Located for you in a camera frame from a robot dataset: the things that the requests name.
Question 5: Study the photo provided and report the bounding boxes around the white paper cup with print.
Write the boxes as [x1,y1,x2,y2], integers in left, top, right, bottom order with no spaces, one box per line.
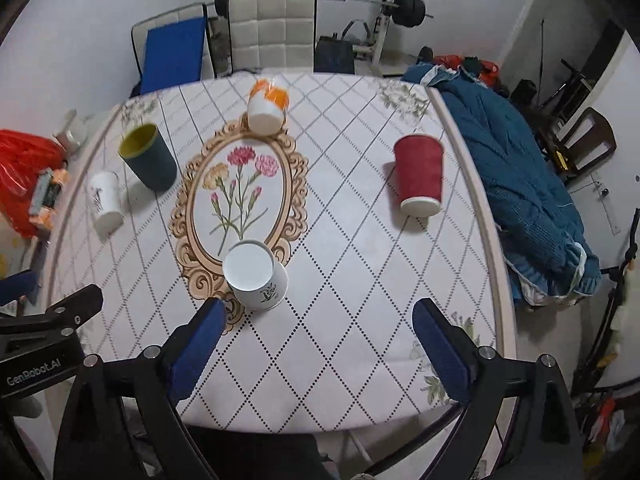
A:
[222,240,288,312]

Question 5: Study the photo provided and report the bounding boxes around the small white paper cup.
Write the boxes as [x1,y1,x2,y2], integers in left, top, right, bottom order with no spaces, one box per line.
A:
[89,171,124,238]

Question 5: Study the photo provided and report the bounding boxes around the dark green cup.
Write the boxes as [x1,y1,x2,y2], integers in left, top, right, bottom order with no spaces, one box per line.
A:
[118,124,178,193]

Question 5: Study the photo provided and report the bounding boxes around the red corrugated paper cup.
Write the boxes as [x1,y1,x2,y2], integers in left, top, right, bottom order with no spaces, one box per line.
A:
[394,134,444,218]

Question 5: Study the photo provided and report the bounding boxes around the orange and white paper cup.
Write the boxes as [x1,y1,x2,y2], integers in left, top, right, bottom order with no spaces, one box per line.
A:
[246,79,290,136]

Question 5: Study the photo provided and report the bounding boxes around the red plastic bag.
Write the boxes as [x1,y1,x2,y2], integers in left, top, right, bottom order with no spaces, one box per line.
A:
[0,129,65,238]

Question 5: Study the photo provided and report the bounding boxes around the teal quilted blanket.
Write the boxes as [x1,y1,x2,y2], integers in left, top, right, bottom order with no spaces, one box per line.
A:
[402,62,601,308]

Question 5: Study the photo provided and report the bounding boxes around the patterned floral tablecloth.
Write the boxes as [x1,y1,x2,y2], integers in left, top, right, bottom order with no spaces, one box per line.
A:
[41,73,516,432]

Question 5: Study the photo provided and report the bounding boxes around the brown wooden chair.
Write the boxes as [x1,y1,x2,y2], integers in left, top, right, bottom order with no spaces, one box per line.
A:
[550,107,617,184]

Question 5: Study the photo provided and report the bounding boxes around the blue panel chair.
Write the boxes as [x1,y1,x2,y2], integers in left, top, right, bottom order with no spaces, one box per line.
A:
[130,2,217,96]

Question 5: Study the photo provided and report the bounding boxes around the red bag behind blanket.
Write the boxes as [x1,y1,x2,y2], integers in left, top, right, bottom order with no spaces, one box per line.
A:
[434,54,500,87]

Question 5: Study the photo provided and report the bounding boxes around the dark blue patterned bag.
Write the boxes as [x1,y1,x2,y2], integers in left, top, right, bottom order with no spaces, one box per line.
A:
[314,36,355,75]

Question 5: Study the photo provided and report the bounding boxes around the barbell with black plates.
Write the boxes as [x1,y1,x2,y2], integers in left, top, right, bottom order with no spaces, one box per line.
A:
[204,0,435,28]

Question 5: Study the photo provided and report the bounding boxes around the white padded chair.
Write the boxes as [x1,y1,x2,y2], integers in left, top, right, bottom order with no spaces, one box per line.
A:
[228,0,317,73]

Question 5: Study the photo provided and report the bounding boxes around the white weight bench rack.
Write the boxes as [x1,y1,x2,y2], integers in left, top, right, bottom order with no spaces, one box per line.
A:
[252,0,407,68]

